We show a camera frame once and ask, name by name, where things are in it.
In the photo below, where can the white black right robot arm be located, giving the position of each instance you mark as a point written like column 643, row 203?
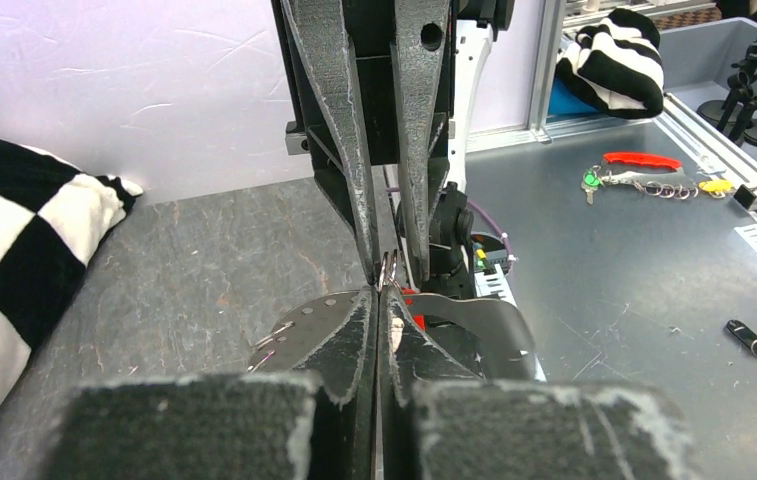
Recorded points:
column 450, row 245

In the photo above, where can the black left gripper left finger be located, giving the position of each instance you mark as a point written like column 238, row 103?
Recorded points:
column 303, row 409

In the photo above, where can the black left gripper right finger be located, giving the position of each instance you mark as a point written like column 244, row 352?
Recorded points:
column 475, row 428

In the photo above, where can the yellow tag key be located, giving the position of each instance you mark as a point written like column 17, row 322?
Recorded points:
column 717, row 188

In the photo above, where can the black white checkered pillow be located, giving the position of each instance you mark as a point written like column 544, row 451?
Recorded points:
column 53, row 218

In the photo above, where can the aluminium frame rail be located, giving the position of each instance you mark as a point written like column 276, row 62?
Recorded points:
column 613, row 67

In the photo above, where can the green tag key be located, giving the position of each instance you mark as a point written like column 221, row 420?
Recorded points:
column 591, row 183

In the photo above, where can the grey plastic bin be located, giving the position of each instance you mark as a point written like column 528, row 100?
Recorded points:
column 698, row 63

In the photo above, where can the red tag key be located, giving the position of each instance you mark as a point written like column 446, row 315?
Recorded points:
column 410, row 297

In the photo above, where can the red handled key holder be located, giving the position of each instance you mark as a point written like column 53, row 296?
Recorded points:
column 650, row 174

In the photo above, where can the silver metal key holder plate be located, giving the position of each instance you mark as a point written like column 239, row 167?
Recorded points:
column 453, row 345

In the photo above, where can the black white striped cloth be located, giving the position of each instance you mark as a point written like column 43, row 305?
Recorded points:
column 614, row 66

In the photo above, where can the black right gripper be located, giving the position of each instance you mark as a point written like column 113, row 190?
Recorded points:
column 371, row 84

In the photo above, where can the white toothed cable duct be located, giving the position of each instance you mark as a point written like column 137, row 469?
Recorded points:
column 508, row 331

